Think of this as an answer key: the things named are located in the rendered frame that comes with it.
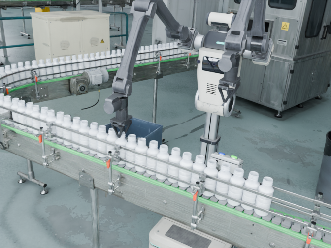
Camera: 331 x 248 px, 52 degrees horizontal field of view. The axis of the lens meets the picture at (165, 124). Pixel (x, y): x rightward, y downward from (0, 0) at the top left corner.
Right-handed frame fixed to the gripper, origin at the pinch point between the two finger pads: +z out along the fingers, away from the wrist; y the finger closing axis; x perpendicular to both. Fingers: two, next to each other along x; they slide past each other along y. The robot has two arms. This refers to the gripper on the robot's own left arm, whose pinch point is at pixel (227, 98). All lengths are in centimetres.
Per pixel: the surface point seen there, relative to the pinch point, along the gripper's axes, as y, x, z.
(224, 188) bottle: -17.6, -9.7, 33.1
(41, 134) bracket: -27, 89, 32
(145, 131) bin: 43, 69, 53
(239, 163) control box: -2.4, -10.4, 28.2
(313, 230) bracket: -27, -46, 31
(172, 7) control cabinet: 524, 312, 23
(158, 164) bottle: -19.1, 21.9, 31.6
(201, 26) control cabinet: 618, 282, 69
